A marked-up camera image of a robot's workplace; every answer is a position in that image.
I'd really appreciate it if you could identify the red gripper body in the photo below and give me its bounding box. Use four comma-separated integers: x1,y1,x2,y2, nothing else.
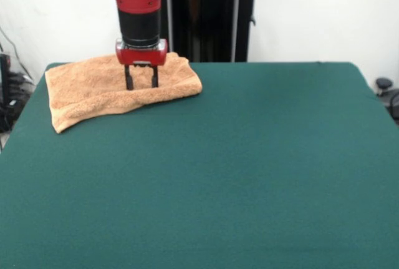
115,38,168,66

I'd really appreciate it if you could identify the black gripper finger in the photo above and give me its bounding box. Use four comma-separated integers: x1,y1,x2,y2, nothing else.
123,64,135,91
150,65,160,89

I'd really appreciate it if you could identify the tan terry towel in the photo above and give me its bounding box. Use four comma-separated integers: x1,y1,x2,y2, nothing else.
44,52,203,135

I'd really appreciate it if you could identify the black equipment pile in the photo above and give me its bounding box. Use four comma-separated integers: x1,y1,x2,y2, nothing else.
0,72,37,133

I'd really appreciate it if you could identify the black computer tower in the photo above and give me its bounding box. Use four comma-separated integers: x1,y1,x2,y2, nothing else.
0,52,12,107

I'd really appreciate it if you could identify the dark green table cloth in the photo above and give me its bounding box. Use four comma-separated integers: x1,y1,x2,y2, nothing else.
0,61,399,269

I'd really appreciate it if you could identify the black office chair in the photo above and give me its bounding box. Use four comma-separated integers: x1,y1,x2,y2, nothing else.
375,77,399,126

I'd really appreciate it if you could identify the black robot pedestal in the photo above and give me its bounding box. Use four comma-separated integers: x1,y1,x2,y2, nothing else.
160,0,271,63

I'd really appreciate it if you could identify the grey cable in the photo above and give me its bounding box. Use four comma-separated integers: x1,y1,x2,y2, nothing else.
0,27,32,79

